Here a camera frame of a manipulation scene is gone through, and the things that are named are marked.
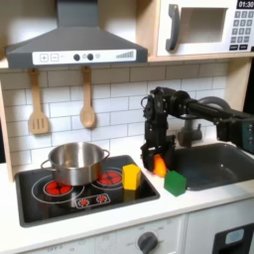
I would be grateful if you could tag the orange toy carrot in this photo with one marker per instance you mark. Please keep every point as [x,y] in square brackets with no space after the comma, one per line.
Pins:
[160,167]

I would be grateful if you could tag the yellow toy block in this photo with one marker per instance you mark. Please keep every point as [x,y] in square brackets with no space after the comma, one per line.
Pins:
[131,178]

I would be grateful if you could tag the green toy block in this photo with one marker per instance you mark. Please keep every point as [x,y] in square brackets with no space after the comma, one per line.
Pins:
[174,185]

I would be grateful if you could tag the grey toy tap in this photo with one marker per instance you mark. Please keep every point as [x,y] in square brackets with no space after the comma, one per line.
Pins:
[189,134]

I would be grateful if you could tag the dark grey toy sink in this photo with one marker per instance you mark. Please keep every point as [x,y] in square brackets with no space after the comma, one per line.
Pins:
[215,165]

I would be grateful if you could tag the wooden spoon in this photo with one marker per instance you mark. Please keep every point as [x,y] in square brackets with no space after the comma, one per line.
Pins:
[87,117]

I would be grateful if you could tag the white door with black window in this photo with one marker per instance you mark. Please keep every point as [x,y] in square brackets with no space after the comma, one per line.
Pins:
[201,228]

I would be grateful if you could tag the grey oven knob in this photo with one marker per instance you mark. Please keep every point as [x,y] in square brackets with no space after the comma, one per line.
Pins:
[148,243]

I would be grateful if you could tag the white oven control panel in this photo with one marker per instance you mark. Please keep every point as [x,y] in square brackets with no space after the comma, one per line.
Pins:
[109,241]

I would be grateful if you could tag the white toy microwave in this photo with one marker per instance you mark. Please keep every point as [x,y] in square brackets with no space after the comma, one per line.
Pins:
[205,49]

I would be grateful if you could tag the slotted wooden spatula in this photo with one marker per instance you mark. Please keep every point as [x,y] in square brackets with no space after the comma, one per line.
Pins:
[38,124]

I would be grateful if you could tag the black toy stove cooktop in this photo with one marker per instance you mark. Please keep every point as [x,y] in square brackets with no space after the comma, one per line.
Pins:
[43,211]

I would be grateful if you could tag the grey extractor hood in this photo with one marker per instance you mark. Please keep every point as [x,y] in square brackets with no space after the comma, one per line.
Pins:
[76,39]

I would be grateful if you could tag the wooden kitchen frame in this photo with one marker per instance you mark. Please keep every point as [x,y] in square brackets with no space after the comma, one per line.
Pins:
[238,82]

